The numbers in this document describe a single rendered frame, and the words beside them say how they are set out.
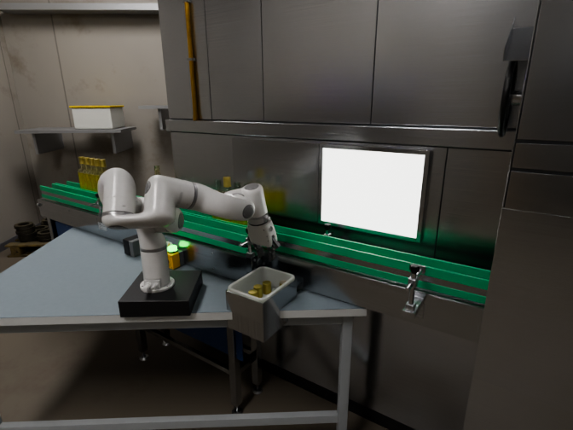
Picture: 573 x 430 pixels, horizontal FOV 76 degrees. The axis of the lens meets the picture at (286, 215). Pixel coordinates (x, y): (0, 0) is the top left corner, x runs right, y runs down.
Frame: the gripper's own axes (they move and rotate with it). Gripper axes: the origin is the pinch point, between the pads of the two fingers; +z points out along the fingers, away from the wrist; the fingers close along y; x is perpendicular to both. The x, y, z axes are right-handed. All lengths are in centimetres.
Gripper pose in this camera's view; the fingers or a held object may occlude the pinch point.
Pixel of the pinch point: (266, 253)
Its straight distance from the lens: 138.9
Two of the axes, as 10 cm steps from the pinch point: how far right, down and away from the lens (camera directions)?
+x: -5.3, 4.9, -6.9
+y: -8.4, -1.6, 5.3
